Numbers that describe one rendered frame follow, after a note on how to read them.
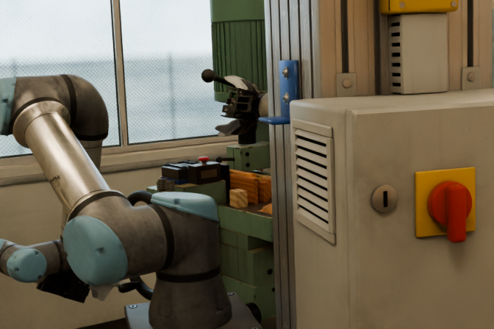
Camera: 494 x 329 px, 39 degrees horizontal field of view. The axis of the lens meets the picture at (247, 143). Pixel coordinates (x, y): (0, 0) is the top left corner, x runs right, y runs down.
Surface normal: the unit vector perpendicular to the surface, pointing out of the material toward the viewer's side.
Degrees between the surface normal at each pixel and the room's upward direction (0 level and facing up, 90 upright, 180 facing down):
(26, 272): 85
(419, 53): 90
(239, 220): 90
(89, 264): 94
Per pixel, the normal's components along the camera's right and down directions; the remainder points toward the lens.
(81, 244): -0.72, 0.18
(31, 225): 0.49, 0.09
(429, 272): 0.25, 0.11
